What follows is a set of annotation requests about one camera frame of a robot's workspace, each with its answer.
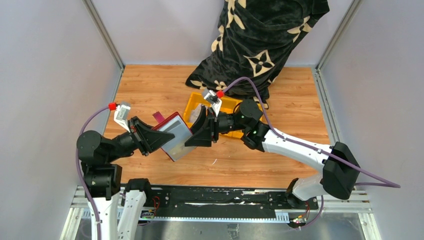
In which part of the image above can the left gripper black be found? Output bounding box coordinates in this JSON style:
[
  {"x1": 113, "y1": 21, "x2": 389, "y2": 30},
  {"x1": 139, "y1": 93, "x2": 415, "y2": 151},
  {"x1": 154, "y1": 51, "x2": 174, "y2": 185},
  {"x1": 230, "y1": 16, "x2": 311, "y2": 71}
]
[{"x1": 106, "y1": 114, "x2": 175, "y2": 162}]

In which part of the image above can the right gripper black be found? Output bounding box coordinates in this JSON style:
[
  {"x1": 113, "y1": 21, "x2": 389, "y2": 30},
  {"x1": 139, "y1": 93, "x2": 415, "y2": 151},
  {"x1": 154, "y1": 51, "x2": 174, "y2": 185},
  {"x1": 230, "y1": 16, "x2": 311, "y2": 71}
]
[{"x1": 182, "y1": 106, "x2": 249, "y2": 148}]

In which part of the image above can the yellow three-compartment bin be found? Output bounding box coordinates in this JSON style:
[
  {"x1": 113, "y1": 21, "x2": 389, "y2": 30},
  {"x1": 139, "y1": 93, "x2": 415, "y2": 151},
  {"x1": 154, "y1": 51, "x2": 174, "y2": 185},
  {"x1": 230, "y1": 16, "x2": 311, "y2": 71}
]
[{"x1": 182, "y1": 92, "x2": 243, "y2": 139}]

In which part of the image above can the red leather card holder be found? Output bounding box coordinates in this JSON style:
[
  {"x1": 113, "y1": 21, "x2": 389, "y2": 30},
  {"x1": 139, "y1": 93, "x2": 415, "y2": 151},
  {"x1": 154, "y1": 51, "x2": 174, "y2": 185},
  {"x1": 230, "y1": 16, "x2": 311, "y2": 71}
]
[{"x1": 152, "y1": 112, "x2": 185, "y2": 131}]

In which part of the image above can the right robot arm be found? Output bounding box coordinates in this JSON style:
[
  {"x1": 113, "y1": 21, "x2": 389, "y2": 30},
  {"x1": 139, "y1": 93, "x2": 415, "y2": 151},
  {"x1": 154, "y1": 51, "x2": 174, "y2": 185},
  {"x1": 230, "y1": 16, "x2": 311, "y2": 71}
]
[{"x1": 184, "y1": 99, "x2": 359, "y2": 209}]

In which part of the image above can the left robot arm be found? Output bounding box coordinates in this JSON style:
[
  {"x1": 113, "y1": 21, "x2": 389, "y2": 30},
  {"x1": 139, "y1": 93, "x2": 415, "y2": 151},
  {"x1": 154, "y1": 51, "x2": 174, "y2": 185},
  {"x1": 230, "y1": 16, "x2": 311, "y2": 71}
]
[{"x1": 76, "y1": 117, "x2": 175, "y2": 240}]

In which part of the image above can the grey card in bin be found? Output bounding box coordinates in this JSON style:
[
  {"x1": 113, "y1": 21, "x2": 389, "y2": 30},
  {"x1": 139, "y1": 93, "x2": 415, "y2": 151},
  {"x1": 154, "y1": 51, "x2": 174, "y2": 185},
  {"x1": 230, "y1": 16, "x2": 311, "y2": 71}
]
[{"x1": 188, "y1": 104, "x2": 202, "y2": 124}]

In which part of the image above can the black floral blanket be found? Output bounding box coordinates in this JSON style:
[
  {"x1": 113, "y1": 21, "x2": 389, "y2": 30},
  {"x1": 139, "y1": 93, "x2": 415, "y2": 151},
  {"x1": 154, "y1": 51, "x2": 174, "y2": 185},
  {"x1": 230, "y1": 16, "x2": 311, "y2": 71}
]
[{"x1": 185, "y1": 0, "x2": 330, "y2": 109}]

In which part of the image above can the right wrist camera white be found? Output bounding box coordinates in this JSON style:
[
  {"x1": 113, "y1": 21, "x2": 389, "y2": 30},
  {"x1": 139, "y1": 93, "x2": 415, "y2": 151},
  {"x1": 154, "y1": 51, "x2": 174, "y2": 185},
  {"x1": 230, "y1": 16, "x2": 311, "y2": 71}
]
[{"x1": 202, "y1": 89, "x2": 223, "y2": 118}]

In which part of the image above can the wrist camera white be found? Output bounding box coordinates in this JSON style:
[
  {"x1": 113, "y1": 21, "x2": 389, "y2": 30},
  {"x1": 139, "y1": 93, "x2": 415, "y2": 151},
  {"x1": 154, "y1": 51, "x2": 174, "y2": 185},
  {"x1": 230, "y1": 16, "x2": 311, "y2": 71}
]
[
  {"x1": 202, "y1": 89, "x2": 223, "y2": 118},
  {"x1": 113, "y1": 102, "x2": 131, "y2": 132}
]

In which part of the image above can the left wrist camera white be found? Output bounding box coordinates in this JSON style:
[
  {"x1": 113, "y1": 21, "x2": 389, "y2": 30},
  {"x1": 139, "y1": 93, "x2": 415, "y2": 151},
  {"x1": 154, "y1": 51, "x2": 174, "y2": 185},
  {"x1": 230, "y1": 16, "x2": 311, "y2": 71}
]
[{"x1": 113, "y1": 102, "x2": 131, "y2": 132}]

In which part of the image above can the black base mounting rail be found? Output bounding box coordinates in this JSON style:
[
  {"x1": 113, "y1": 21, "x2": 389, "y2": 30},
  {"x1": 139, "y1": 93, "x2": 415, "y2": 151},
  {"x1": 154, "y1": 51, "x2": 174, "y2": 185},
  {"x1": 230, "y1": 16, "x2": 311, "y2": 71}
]
[{"x1": 142, "y1": 185, "x2": 319, "y2": 223}]

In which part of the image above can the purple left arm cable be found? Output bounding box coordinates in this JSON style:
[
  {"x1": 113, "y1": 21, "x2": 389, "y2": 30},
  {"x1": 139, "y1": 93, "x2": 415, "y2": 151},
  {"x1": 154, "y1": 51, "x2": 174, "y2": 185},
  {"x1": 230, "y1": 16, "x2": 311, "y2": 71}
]
[{"x1": 75, "y1": 102, "x2": 157, "y2": 240}]

